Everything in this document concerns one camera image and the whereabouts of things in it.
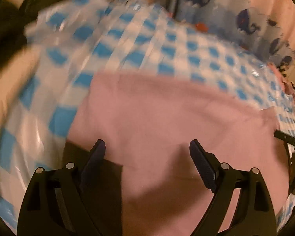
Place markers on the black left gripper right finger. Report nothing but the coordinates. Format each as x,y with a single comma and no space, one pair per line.
241,203

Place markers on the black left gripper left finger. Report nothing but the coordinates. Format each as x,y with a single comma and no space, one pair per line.
53,205

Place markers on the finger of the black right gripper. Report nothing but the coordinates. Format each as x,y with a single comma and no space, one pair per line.
285,137

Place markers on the pink and brown jacket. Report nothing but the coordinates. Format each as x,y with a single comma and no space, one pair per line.
148,123

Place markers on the pile of clothes at right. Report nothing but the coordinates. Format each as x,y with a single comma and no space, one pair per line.
287,86

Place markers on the cream quilted coat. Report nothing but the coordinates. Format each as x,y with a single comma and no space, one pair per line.
15,74

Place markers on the whale pattern curtain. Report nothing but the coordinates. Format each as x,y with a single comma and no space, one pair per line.
266,28

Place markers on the blue white checkered bed cover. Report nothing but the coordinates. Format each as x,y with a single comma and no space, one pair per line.
79,38

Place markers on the black padded coat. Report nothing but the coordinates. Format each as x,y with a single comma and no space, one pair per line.
13,20

